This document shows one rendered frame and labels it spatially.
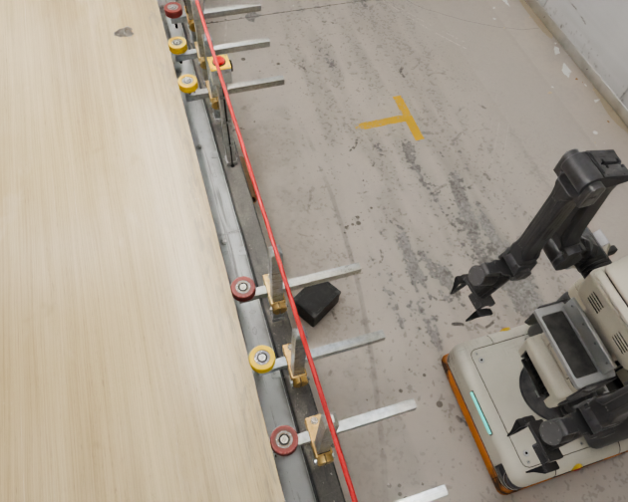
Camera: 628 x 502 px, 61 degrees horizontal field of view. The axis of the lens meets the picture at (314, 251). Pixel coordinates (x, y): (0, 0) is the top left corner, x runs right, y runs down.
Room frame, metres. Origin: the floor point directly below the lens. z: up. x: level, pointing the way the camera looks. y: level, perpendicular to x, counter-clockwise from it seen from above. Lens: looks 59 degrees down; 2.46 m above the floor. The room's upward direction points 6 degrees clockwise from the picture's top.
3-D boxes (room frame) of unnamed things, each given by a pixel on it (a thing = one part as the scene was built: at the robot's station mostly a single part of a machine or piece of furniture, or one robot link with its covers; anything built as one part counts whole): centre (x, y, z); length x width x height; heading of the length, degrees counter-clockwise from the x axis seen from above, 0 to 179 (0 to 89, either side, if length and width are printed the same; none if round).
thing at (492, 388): (0.75, -1.06, 0.16); 0.67 x 0.64 x 0.25; 112
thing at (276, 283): (0.78, 0.11, 0.92); 0.04 x 0.04 x 0.48; 22
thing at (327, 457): (0.33, -0.07, 0.83); 0.14 x 0.06 x 0.05; 22
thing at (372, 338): (0.62, -0.06, 0.80); 0.43 x 0.03 x 0.04; 112
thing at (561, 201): (0.78, -0.56, 1.40); 0.11 x 0.06 x 0.43; 22
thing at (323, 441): (0.31, -0.08, 0.94); 0.04 x 0.04 x 0.48; 22
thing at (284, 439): (0.31, 0.03, 0.85); 0.08 x 0.08 x 0.11
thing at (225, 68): (1.46, 0.39, 1.18); 0.07 x 0.07 x 0.08; 22
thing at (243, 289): (0.78, 0.22, 0.85); 0.08 x 0.08 x 0.11
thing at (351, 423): (0.39, -0.15, 0.83); 0.43 x 0.03 x 0.04; 112
